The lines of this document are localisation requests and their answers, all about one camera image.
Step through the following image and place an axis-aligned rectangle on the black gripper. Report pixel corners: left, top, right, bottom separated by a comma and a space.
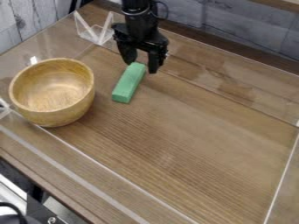
113, 10, 170, 74

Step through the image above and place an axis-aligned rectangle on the green rectangular block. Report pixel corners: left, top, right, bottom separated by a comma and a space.
113, 62, 146, 103

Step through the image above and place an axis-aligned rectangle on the wooden bowl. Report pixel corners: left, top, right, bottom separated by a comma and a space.
10, 58, 95, 127

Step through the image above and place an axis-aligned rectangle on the clear acrylic corner bracket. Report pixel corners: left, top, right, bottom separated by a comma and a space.
74, 11, 114, 46

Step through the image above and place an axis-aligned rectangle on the black metal table bracket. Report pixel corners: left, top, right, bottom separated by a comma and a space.
26, 196, 65, 224

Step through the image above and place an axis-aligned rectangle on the black cable lower left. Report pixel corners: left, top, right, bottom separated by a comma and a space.
0, 202, 28, 224

